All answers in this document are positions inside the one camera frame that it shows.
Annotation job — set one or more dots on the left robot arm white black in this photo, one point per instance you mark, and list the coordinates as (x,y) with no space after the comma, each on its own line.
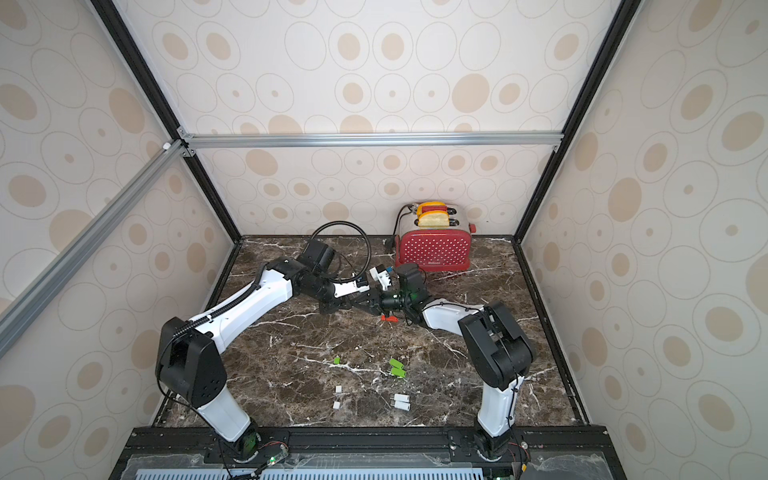
(189,362)

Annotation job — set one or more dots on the yellow toast back slice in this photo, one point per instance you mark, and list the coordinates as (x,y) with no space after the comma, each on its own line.
(433,206)

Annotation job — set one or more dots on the white usb drive lower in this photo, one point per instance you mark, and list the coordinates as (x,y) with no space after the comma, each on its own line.
(402,405)

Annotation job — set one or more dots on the red toaster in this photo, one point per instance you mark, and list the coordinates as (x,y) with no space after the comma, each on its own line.
(434,249)

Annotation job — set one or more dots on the left black frame post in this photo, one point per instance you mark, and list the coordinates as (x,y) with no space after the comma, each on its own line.
(109,15)

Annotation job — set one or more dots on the left diagonal aluminium rail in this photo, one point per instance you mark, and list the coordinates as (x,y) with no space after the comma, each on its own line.
(26,308)

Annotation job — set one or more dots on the yellow toast slice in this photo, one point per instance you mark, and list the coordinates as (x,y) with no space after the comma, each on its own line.
(433,206)
(434,219)

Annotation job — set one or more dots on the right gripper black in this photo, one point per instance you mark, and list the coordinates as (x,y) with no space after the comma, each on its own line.
(395,302)

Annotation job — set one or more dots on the right black frame post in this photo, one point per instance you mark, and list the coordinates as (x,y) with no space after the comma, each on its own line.
(600,66)

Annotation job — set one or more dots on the black frame post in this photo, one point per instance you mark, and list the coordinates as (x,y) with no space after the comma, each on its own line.
(109,15)
(600,66)

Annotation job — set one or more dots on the horizontal aluminium rail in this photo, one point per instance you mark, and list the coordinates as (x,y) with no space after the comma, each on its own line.
(361,140)

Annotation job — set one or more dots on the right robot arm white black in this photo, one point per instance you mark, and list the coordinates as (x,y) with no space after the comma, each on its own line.
(499,350)

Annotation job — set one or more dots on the yellow toast front slice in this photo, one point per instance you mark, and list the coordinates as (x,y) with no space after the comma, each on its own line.
(434,219)

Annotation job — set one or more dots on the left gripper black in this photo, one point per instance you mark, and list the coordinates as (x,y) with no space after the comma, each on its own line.
(337,304)

